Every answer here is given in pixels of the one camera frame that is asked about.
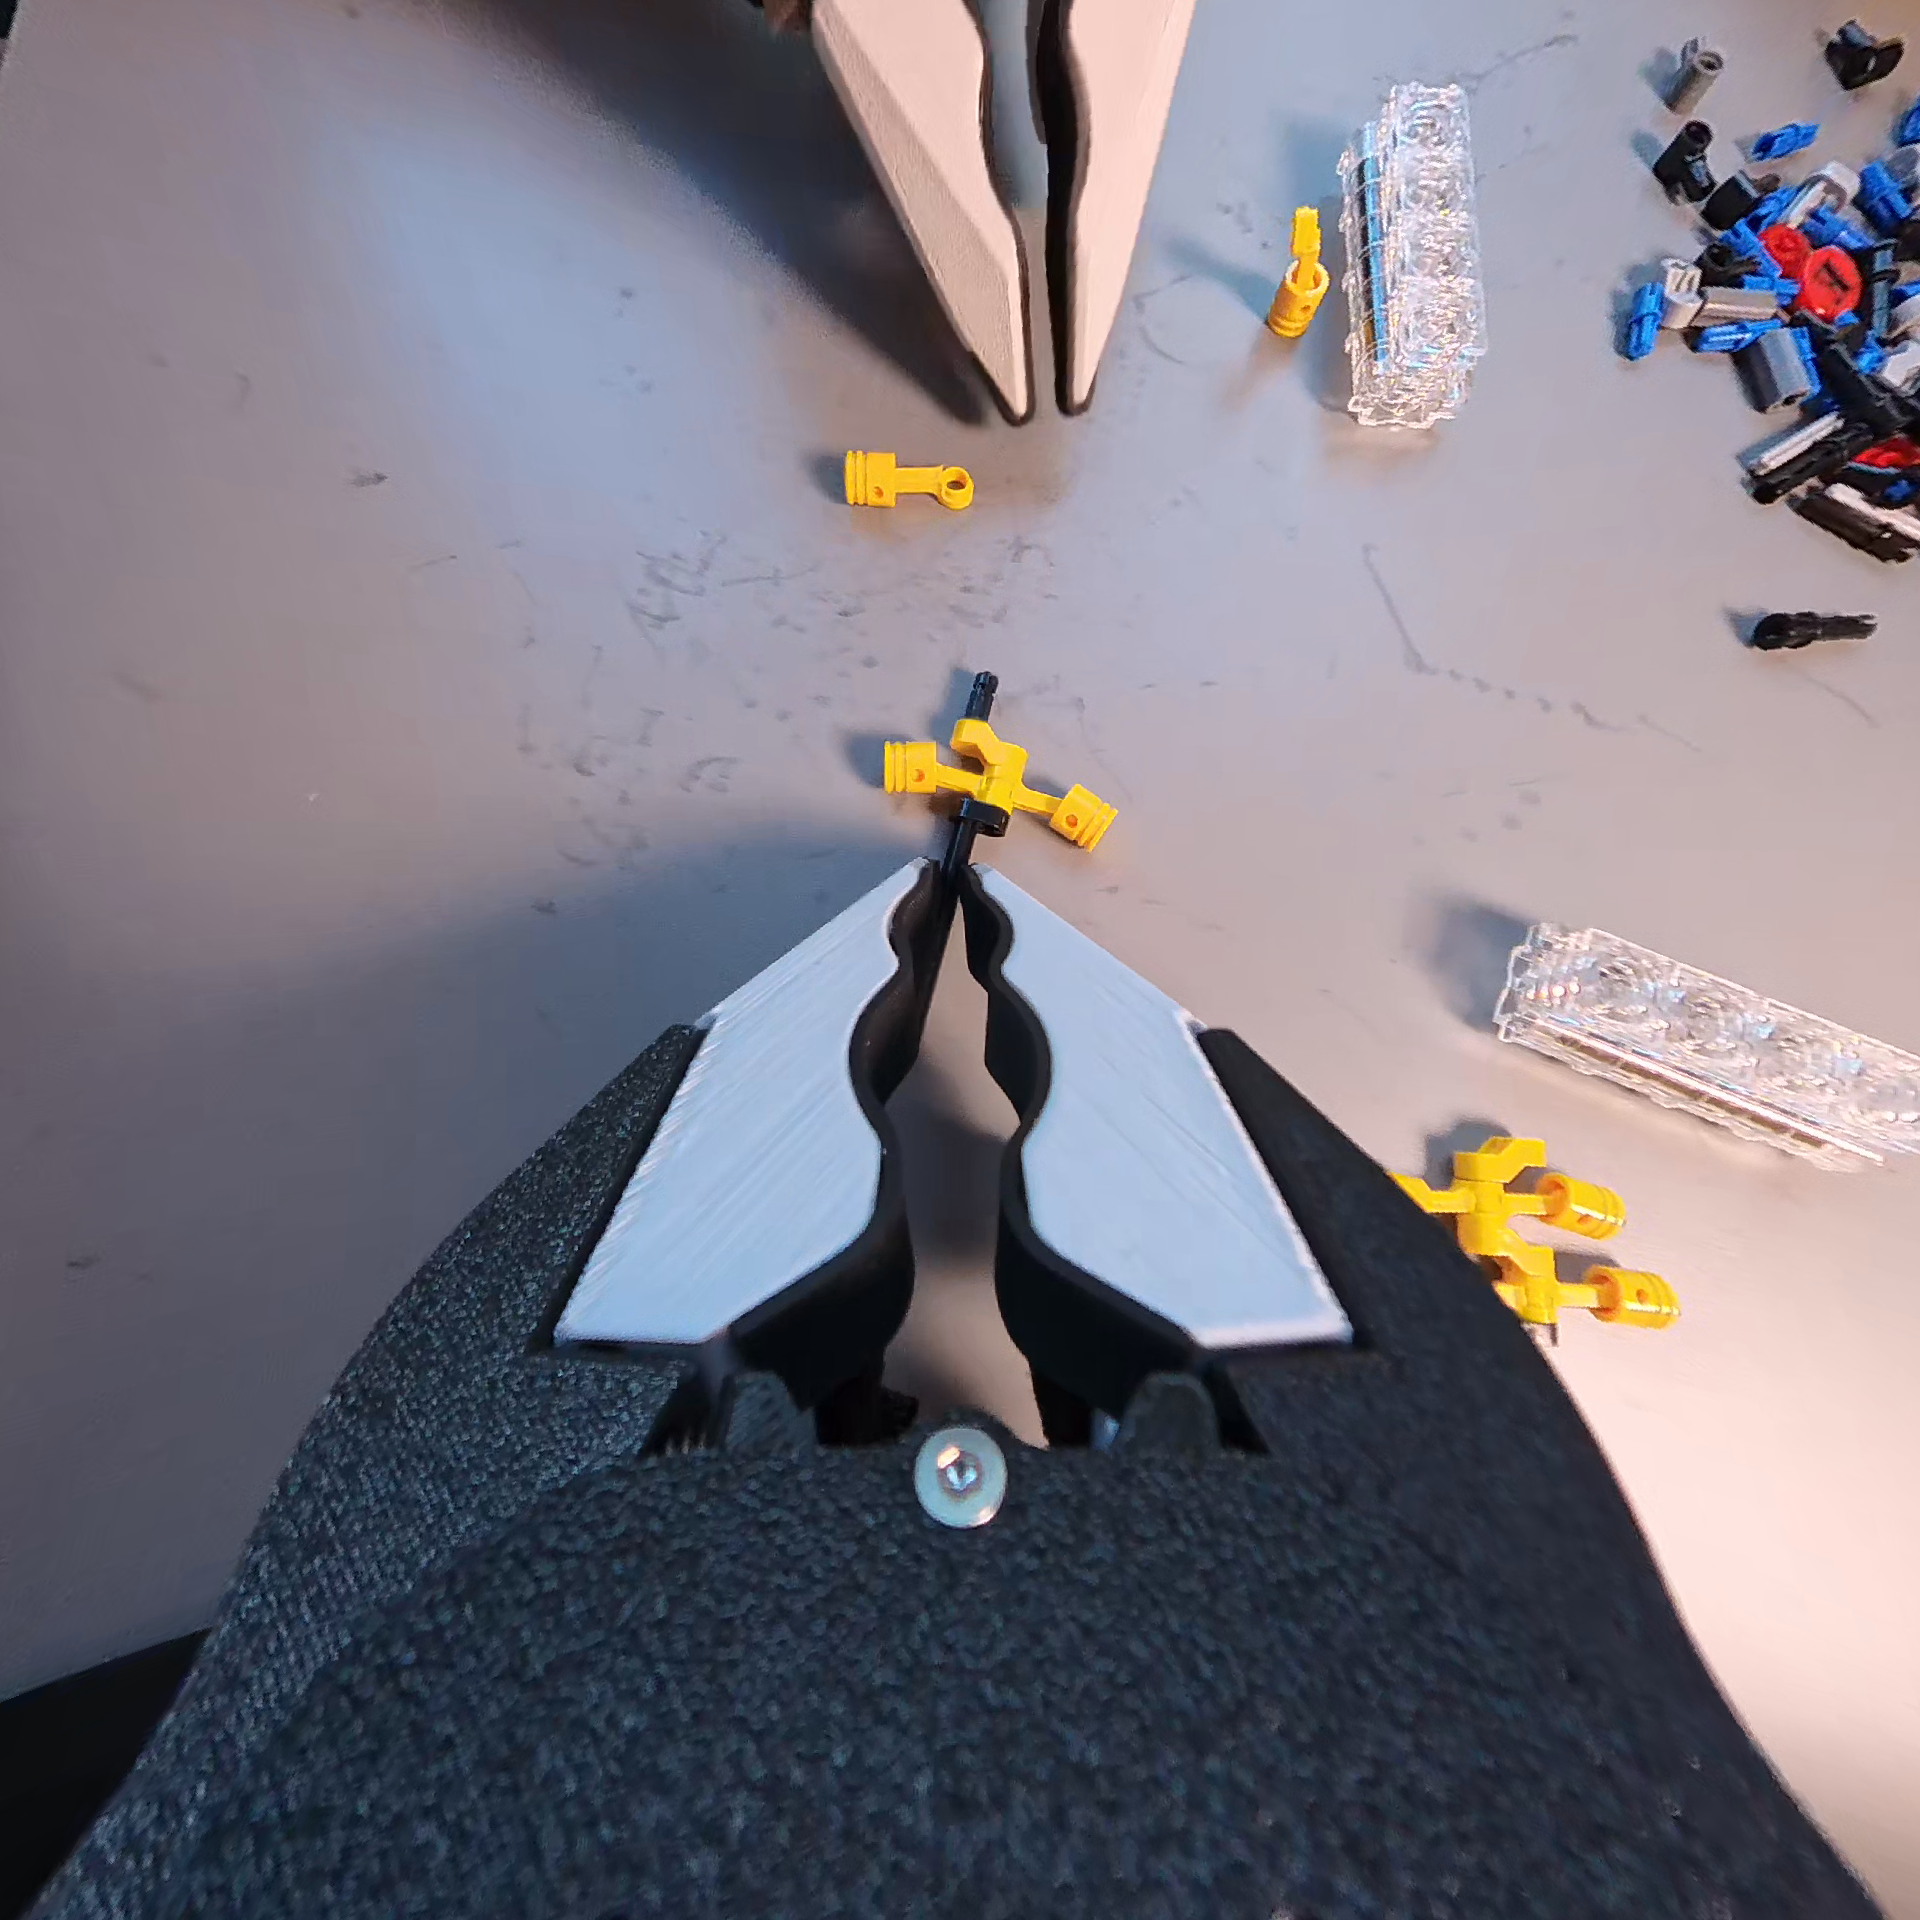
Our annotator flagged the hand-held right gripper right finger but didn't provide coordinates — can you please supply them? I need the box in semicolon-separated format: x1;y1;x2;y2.
961;867;1355;1445

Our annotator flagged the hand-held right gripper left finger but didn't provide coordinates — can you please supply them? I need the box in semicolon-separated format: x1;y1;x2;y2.
553;861;937;1419

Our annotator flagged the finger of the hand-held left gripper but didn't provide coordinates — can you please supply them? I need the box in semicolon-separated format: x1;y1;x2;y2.
1034;0;1199;419
809;0;1036;425

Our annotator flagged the black axle with yellow pistons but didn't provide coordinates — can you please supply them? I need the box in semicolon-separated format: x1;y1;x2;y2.
1387;1134;1682;1336
882;669;1120;962

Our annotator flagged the yellow toy piston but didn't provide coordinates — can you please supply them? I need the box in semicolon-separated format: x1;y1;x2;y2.
840;447;977;512
1264;206;1331;340

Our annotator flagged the grey desk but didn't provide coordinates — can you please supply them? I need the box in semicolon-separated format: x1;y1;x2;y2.
0;0;1920;1876

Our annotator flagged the clear cylinder block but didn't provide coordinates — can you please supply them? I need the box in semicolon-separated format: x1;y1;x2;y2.
1492;920;1920;1171
1337;81;1490;431

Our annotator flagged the pile of mixed small bricks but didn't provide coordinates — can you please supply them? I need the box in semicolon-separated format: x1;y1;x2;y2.
1610;18;1920;568

